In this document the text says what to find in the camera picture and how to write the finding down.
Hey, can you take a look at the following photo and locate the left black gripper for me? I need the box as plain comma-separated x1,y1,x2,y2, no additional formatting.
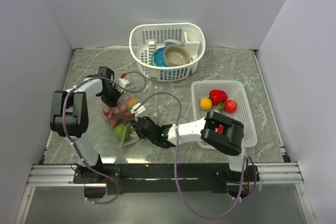
99,84,124,109

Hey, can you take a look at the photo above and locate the clear zip top bag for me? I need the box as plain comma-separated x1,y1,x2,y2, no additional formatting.
102,94,140,148

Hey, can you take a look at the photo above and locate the orange green fake mango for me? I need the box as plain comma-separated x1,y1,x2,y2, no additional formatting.
125,97,139,111

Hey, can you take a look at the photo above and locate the green fake fruit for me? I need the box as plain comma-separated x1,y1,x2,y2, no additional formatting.
113,124,130,140

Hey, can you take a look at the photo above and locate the orange fake fruit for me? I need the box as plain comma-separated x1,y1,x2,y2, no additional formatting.
199,98,212,111

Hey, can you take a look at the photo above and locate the red fake bell pepper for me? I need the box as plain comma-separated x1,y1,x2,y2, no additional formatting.
209,89,228,106

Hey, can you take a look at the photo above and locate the white fake radish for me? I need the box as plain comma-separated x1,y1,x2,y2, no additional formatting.
216,102,225,113

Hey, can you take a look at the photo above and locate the red fake tomato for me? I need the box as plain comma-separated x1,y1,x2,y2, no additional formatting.
224,100,238,114

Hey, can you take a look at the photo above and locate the red fake fruit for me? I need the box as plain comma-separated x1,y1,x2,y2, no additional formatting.
216,125,223,134

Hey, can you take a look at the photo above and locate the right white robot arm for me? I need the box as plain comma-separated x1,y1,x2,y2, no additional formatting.
132,111,248,181

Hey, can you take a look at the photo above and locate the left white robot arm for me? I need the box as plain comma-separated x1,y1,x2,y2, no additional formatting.
50,67,123,183

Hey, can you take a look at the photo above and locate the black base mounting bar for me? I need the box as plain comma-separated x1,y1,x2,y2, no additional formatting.
71,163,260,198

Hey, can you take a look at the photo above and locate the blue dotted plate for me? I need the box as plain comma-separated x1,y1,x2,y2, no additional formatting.
151,47,167,67

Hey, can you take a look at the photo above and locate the white oval dish basket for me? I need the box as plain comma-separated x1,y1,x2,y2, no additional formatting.
129,23,205,82

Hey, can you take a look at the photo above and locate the beige ceramic bowl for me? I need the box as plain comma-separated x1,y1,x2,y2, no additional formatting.
164,45,191,67

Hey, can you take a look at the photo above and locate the white blue floral cup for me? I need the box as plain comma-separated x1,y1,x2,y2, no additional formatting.
164,39,185,47

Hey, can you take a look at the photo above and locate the white rectangular perforated tray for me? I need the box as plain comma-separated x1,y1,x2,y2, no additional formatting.
191,80,258,148

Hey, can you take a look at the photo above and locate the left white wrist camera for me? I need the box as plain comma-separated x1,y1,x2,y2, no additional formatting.
116,77,130,87

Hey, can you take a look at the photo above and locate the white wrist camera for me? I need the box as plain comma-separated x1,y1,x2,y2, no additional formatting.
116,77,130,87
130,103,148,117

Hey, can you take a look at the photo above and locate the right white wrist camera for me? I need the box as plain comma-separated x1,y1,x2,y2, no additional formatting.
130,103,148,117

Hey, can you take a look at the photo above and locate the aluminium frame rail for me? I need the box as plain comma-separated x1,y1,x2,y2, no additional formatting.
26,163,303,187

